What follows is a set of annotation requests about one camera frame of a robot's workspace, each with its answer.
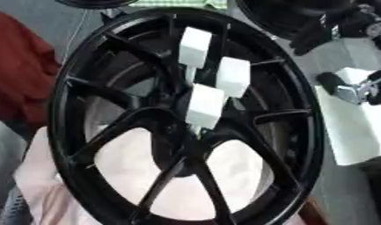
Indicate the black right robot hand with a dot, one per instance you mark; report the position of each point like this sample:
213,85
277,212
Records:
312,37

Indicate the white pin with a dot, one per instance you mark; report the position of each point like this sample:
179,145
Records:
195,47
205,105
233,76

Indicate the black spoked wheel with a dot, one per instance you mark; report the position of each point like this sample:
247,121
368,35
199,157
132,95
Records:
121,96

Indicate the black round tyre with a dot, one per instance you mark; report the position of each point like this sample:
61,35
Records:
95,3
280,14

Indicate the white box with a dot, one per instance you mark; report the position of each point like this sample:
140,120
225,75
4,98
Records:
362,134

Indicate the person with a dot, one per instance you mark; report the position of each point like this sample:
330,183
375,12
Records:
18,73

